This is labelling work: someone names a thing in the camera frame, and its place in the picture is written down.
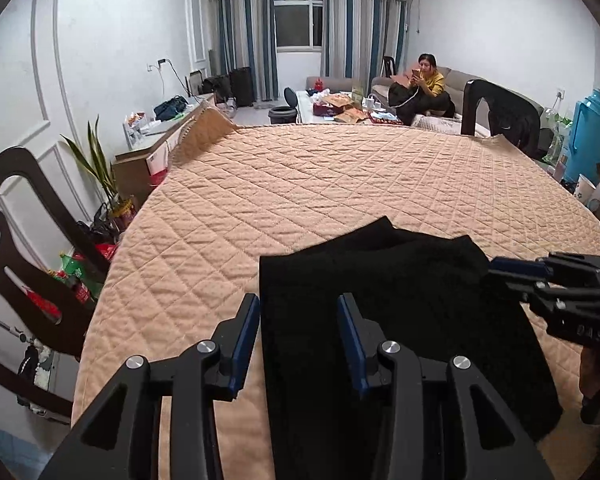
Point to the black pants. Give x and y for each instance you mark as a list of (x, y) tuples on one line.
[(430, 285)]

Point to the striped blue grey curtain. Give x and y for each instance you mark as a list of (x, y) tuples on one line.
[(240, 35), (365, 30)]

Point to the wall power outlet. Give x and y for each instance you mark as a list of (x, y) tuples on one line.
[(156, 65)]

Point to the grey sofa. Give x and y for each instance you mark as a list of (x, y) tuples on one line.
[(460, 80)]

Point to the tan quilted blanket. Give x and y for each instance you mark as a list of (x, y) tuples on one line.
[(330, 175)]

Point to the green potted plant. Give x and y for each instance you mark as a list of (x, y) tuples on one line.
[(102, 170)]

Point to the wooden side cabinet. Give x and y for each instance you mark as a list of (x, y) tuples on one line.
[(140, 165)]

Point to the person's right hand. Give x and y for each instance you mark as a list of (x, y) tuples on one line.
[(592, 370)]

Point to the cluttered coffee table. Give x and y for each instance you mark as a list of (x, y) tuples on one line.
[(330, 107)]

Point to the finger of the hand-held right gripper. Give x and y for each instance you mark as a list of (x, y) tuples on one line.
[(545, 292), (517, 267)]

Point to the black trash bin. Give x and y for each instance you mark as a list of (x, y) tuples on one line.
[(282, 110)]

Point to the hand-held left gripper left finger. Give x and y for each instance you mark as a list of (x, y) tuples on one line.
[(244, 345)]

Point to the green soda bottle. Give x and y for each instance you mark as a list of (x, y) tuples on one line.
[(77, 275)]

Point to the white paper cup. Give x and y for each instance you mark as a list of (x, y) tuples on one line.
[(586, 190)]

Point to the dark wooden chair left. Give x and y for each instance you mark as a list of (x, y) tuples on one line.
[(25, 260)]

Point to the dark blue bag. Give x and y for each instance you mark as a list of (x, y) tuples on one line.
[(170, 109)]

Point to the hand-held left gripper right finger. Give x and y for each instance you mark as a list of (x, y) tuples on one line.
[(352, 345)]

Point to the blue thermos jug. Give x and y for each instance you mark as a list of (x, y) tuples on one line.
[(587, 135)]

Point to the black bag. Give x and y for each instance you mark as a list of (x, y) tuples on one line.
[(219, 87)]

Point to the window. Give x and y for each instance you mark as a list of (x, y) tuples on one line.
[(297, 15)]

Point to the red plastic bag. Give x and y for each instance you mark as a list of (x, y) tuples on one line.
[(106, 251)]

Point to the black suitcase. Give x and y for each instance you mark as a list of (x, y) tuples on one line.
[(241, 87)]

